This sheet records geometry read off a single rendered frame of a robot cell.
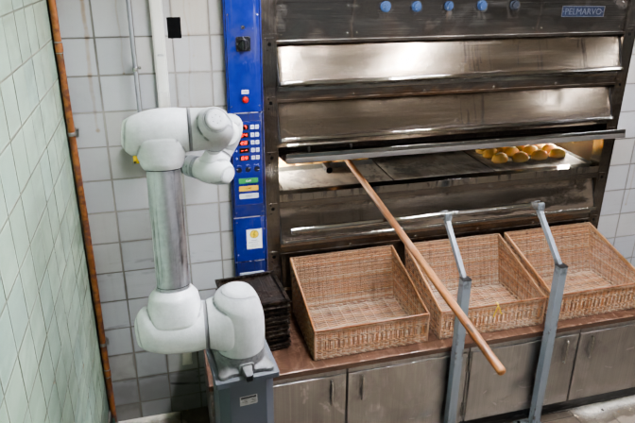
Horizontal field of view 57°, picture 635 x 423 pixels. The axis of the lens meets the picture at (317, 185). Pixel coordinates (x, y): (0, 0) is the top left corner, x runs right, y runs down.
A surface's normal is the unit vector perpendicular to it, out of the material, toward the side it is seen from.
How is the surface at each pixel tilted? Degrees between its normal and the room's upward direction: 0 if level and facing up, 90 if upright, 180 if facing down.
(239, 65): 90
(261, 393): 90
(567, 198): 70
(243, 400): 90
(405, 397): 90
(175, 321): 75
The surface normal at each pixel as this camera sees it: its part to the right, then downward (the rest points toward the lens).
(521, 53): 0.22, 0.00
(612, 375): 0.25, 0.33
